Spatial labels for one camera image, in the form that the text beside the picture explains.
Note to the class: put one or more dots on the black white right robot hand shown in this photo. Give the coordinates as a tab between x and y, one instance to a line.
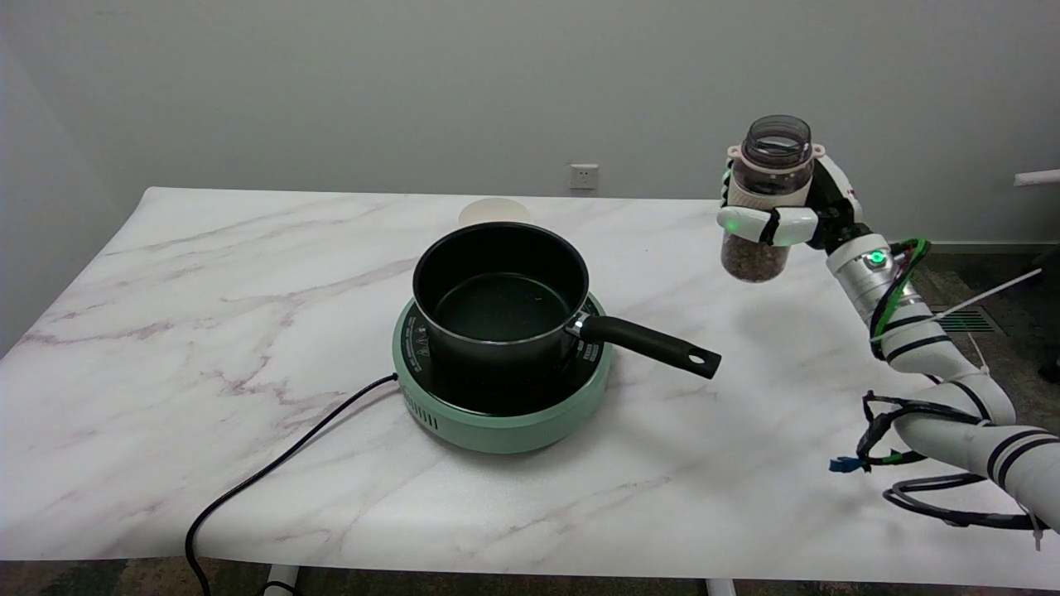
807	217

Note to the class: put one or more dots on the clear bottle with brown beans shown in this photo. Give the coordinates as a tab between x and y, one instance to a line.
766	178

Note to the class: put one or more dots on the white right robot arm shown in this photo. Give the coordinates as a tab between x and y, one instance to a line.
936	364

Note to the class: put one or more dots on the floor vent grille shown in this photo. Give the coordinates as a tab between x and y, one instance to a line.
970	320

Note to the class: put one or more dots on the white pipe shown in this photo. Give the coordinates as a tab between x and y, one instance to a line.
1037	177

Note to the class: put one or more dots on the beige round lid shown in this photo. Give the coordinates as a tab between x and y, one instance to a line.
494	212

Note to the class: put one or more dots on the green round electric hotplate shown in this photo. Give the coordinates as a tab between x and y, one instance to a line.
497	406

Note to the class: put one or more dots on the white table leg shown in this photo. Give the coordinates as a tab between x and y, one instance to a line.
280	579
720	587

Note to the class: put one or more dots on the white marble-pattern table cover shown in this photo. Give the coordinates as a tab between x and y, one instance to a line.
207	372

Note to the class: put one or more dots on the white wall socket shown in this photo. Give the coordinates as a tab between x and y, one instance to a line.
583	176

